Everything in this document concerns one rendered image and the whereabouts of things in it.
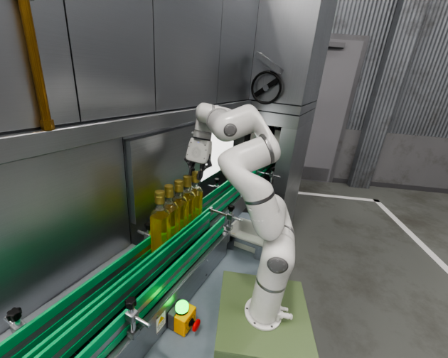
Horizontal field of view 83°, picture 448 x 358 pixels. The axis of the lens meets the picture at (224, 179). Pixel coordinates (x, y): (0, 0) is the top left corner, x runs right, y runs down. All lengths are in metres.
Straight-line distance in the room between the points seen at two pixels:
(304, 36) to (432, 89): 3.30
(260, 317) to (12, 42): 0.97
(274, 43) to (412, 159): 3.64
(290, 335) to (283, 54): 1.54
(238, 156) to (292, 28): 1.30
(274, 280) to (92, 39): 0.85
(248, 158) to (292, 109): 1.18
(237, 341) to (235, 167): 0.54
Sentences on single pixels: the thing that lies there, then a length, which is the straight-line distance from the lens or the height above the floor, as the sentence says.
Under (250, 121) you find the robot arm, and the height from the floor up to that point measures 1.44.
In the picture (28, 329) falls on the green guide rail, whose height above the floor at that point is 0.96.
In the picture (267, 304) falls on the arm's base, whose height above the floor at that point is 0.92.
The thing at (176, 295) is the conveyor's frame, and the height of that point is 0.86.
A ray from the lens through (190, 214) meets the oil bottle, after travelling 1.10.
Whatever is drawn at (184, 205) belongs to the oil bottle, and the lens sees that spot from 1.04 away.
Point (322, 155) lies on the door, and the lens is 4.41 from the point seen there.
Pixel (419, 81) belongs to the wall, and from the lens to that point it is 4.78.
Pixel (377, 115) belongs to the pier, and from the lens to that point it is 4.42.
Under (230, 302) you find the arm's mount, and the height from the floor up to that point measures 0.82.
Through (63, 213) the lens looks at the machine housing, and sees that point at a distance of 0.90.
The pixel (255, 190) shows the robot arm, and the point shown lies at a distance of 0.65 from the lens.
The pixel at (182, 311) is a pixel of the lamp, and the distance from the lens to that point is 0.93.
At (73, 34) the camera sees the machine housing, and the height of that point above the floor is 1.62.
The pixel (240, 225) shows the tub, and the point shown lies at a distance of 1.42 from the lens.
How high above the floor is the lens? 1.56
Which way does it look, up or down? 23 degrees down
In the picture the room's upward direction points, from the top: 5 degrees clockwise
